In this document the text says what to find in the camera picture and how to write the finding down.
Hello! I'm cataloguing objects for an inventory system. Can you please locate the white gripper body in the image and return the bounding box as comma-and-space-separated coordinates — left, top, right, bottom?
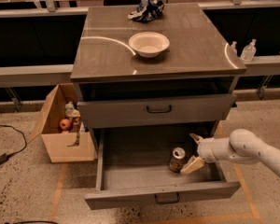
197, 138, 217, 163

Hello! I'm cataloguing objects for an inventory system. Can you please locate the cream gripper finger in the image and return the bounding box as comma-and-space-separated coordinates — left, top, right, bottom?
180, 156, 204, 175
189, 133, 203, 145

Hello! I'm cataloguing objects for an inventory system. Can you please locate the orange soda can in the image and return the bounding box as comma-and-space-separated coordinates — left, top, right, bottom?
168, 147, 186, 173

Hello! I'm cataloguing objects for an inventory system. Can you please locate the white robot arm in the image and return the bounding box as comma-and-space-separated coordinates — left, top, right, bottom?
180, 129, 280, 177

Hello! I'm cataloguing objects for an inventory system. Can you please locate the closed grey upper drawer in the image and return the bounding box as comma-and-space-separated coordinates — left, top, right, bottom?
78, 94, 234, 128

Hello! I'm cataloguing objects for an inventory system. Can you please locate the open grey lower drawer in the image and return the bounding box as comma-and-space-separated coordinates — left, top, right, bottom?
85, 123, 240, 210

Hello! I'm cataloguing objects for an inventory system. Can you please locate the grey drawer cabinet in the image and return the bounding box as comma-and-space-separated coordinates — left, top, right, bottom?
70, 3, 247, 211

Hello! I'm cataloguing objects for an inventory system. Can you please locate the white bowl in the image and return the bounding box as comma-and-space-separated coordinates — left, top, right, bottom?
129, 32, 170, 58

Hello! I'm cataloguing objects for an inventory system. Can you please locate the small bottle in box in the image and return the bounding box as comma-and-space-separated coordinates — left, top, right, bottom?
64, 102, 75, 117

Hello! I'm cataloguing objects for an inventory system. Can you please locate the red apple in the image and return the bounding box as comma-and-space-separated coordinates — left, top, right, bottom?
59, 119, 72, 131

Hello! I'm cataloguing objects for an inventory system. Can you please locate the crumpled blue white bag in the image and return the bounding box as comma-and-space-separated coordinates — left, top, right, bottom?
128, 0, 164, 23

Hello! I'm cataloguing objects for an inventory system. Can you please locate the cardboard box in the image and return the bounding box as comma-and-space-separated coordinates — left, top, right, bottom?
28, 83, 97, 162

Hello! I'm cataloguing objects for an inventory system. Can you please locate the black power cable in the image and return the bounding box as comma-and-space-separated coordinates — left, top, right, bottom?
0, 121, 28, 169

